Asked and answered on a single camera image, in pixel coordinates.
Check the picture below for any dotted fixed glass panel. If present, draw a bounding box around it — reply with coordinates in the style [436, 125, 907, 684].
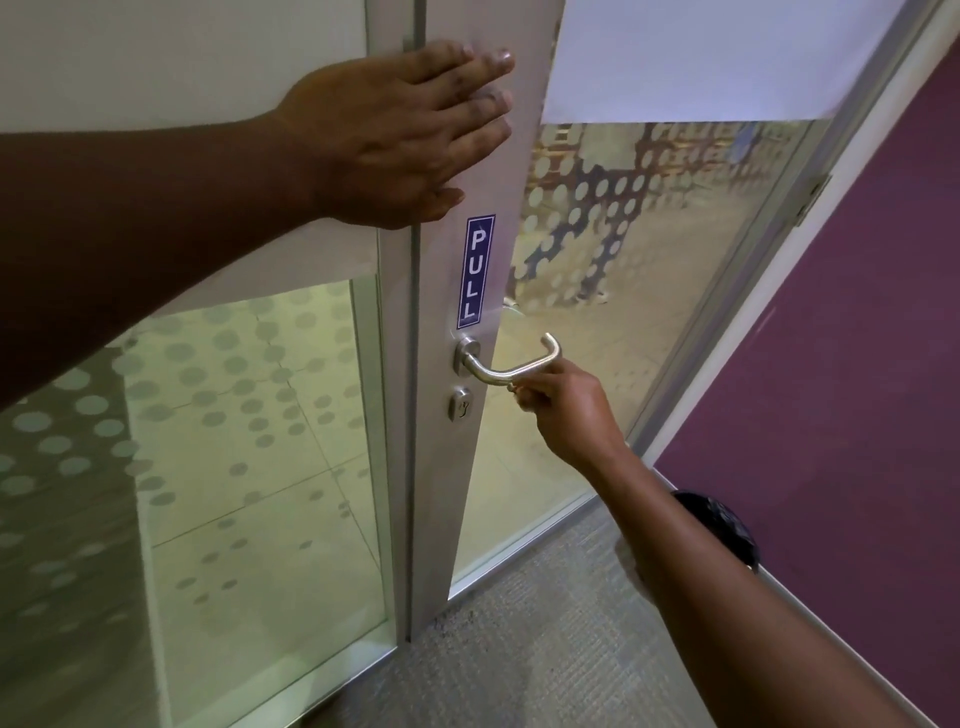
[0, 0, 418, 728]

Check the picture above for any white paper sheet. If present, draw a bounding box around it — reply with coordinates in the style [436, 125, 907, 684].
[539, 0, 913, 126]

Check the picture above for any grey door hinge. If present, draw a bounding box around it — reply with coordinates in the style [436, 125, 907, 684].
[793, 173, 834, 228]

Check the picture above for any person's right hand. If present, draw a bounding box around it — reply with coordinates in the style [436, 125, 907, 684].
[507, 358, 633, 475]

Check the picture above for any silver door handle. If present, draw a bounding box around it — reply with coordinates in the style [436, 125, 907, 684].
[452, 332, 562, 390]

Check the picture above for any person's left forearm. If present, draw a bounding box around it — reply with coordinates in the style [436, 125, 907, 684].
[0, 105, 320, 412]

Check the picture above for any blue door sign sticker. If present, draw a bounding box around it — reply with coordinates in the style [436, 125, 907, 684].
[456, 214, 498, 332]

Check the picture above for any black rounded object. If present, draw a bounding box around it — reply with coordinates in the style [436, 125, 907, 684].
[669, 490, 761, 575]

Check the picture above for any person's left hand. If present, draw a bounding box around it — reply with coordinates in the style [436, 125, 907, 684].
[273, 39, 516, 230]

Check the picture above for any grey metal door frame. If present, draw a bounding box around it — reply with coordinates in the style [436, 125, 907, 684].
[624, 0, 960, 481]

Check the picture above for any person's right forearm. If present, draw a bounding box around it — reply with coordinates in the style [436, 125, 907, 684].
[588, 441, 960, 728]

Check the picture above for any grey framed glass door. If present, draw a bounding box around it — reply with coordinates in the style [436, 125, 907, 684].
[405, 0, 939, 643]

